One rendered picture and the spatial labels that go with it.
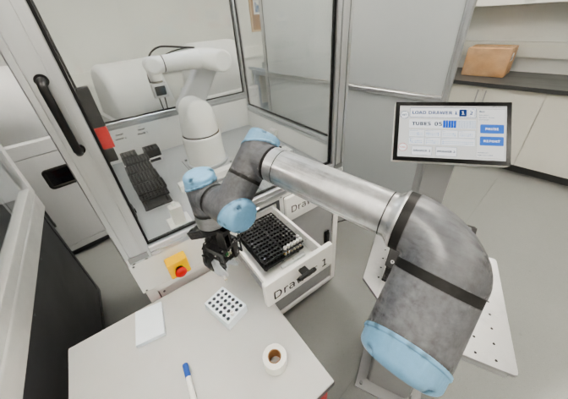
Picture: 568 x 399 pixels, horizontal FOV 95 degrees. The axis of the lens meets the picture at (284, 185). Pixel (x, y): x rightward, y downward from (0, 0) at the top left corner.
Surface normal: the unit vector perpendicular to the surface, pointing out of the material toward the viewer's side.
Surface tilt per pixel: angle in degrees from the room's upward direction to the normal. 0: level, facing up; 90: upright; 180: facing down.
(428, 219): 27
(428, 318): 46
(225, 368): 0
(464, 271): 42
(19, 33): 90
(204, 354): 0
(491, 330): 0
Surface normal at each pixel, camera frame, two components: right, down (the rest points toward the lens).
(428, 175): -0.23, 0.55
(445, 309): -0.22, -0.15
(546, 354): -0.07, -0.83
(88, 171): 0.58, 0.42
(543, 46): -0.73, 0.41
